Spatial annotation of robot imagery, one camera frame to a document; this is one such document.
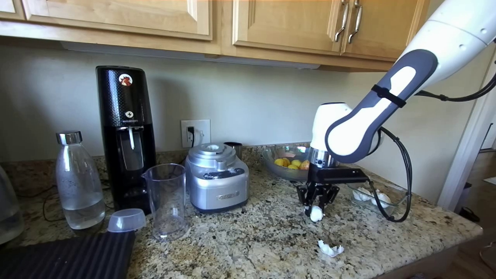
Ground black dish drying mat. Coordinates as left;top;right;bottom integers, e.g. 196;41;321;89
0;232;135;279

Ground wooden upper cabinets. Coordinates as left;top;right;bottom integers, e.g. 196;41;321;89
0;0;431;71

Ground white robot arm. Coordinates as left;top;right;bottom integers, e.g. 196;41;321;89
300;0;496;207

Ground white garlic bulb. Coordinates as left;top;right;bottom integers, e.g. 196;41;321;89
374;190;391;207
309;206;324;221
354;189;372;201

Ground translucent plastic lid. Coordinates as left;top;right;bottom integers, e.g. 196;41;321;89
107;207;146;232

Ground silver food processor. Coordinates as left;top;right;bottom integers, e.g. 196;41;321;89
185;142;250;212

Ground white wall outlet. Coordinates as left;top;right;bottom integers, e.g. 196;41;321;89
180;119;211;147

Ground orange fruits in bowl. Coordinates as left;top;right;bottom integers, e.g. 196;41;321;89
275;156;310;170

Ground glass fruit bowl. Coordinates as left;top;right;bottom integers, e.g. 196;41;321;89
262;142;310;181

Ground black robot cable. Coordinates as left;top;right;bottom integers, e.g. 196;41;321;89
365;71;496;223

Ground black soda maker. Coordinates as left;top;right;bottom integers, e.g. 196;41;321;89
96;65;157;213

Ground clear plastic measuring cup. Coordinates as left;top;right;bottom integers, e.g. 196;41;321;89
143;162;188;240

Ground clear water bottle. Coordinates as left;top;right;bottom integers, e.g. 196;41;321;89
56;130;106;230

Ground clear glass container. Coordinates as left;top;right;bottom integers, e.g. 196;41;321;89
349;178;413;223

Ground white garlic peel scrap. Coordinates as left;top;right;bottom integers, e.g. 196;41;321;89
318;240;344;257

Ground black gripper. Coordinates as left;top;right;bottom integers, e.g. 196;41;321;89
296;165;368;209

